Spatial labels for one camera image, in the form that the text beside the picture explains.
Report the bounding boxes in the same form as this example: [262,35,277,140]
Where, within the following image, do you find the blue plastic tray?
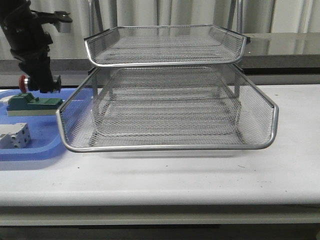
[0,88,86,171]

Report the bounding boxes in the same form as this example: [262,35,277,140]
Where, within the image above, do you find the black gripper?
[0,0,73,93]

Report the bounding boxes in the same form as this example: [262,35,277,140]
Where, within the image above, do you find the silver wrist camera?
[57,22,71,34]

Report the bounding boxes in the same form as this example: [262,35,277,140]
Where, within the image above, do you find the green and beige switch block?
[6,92,63,117]

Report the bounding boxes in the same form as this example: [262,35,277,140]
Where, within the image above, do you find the grey background counter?
[0,32,320,88]

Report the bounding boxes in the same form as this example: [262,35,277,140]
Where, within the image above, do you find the white component in blue tray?
[0,96,12,106]

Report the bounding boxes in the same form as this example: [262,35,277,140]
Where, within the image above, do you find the silver mesh tray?
[56,64,279,153]
[84,24,250,68]
[92,98,240,146]

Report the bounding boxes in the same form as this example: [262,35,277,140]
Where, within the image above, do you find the red emergency stop button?
[18,74,62,94]

